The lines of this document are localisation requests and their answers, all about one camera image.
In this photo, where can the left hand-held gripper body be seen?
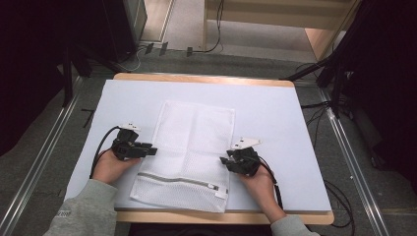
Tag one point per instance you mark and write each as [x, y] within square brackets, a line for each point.
[126, 147]

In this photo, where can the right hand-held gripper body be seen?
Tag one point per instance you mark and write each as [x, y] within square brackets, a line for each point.
[246, 162]

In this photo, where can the white mesh laundry bag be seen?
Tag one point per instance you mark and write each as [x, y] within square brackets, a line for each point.
[188, 157]

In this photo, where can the person's left hand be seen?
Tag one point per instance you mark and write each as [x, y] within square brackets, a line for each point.
[111, 167]

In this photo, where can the person's right hand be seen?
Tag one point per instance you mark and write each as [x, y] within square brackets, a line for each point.
[260, 185]

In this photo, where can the white table mat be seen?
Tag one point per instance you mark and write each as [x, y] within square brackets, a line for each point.
[275, 114]

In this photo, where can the person's dark trousers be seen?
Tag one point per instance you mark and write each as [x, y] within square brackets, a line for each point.
[196, 230]

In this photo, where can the wooden table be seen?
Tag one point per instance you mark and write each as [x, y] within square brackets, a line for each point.
[203, 78]

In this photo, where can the black metal stand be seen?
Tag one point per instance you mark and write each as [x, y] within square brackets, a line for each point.
[68, 78]
[336, 75]

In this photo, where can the dark curtain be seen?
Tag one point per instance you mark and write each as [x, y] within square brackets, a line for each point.
[390, 82]
[32, 65]

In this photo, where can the grey cabinet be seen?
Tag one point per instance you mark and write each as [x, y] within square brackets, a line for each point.
[137, 16]

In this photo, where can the metal floor rail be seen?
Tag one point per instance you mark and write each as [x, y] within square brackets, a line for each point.
[36, 173]
[355, 170]

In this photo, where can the light wooden furniture frame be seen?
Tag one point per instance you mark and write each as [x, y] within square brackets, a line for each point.
[262, 11]

